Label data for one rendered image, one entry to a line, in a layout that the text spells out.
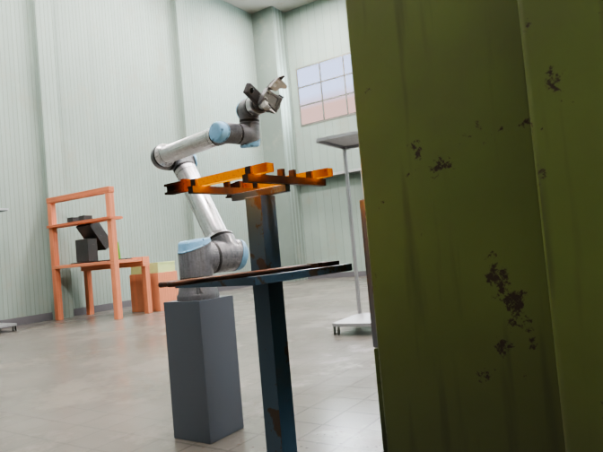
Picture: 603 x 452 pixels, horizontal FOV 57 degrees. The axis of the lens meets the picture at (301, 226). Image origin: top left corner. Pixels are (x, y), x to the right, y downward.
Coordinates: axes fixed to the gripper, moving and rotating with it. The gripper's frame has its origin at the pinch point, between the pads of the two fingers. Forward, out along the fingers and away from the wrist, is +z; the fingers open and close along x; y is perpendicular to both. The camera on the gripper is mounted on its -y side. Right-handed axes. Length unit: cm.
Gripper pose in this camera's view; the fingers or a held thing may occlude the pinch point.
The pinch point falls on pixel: (275, 91)
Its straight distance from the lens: 224.4
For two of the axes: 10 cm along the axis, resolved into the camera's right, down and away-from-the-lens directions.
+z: 4.8, 0.0, -8.8
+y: 8.0, 4.2, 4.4
